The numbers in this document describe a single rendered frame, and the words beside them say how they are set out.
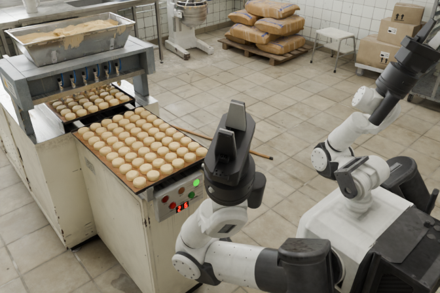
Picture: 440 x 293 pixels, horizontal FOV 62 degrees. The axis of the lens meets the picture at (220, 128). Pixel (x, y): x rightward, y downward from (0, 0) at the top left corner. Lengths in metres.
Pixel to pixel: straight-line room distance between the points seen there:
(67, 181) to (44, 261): 0.60
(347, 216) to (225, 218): 0.32
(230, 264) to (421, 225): 0.43
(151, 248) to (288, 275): 1.03
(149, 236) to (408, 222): 1.08
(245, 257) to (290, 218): 1.82
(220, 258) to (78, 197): 1.50
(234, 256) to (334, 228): 0.23
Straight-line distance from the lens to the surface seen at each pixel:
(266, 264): 0.81
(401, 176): 1.05
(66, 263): 2.53
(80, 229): 2.42
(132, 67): 2.18
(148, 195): 1.49
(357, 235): 0.87
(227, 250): 0.89
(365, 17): 5.37
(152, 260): 1.79
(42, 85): 2.01
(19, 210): 3.01
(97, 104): 2.12
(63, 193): 2.22
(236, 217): 0.69
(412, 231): 0.92
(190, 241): 0.87
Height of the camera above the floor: 1.84
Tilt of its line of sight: 31 degrees down
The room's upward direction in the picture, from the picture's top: straight up
